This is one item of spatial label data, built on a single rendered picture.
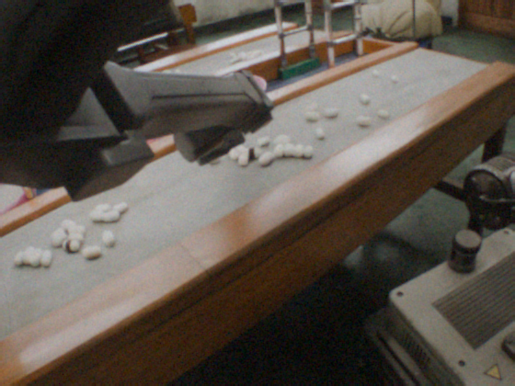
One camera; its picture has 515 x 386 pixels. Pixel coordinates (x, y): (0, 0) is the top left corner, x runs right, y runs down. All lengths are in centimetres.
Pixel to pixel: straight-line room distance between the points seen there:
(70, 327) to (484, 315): 78
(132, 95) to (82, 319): 38
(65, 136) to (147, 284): 41
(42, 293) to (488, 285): 91
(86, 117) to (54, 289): 50
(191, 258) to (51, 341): 24
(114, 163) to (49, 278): 51
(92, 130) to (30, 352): 42
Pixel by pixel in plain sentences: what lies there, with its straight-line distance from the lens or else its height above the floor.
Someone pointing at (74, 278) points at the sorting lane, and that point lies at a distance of 71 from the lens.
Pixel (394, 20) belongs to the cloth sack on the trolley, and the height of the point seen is 42.
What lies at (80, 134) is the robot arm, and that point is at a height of 109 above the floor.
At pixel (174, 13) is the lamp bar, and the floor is 107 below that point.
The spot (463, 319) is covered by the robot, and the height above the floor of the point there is 48.
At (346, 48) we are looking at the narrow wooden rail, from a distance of 179.
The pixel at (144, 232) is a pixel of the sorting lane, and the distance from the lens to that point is 73.
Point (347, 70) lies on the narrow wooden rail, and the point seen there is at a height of 76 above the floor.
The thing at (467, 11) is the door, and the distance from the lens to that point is 563.
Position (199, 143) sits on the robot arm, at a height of 91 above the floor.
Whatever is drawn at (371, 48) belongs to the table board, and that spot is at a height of 70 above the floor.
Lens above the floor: 117
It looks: 34 degrees down
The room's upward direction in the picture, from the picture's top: 9 degrees counter-clockwise
